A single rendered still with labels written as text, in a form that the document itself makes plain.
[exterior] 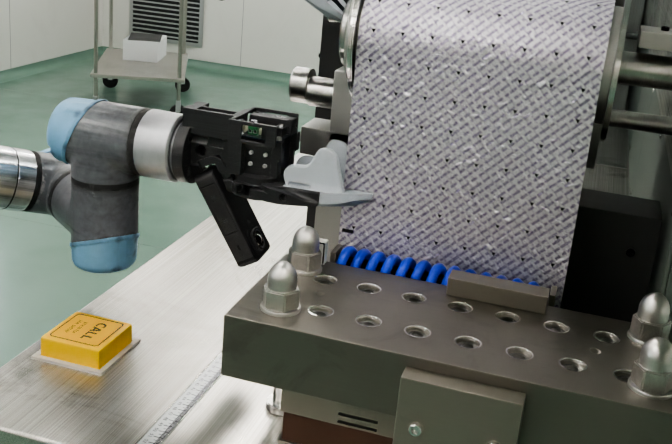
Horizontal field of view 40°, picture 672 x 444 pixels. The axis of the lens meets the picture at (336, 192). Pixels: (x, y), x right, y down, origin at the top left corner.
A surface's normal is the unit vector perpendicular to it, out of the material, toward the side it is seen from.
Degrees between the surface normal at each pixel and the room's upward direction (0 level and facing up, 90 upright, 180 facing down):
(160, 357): 0
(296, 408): 90
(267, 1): 90
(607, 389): 0
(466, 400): 90
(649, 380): 90
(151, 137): 61
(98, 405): 0
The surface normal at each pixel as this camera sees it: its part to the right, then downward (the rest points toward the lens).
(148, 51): -0.02, 0.31
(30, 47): 0.95, 0.17
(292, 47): -0.29, 0.28
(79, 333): 0.09, -0.95
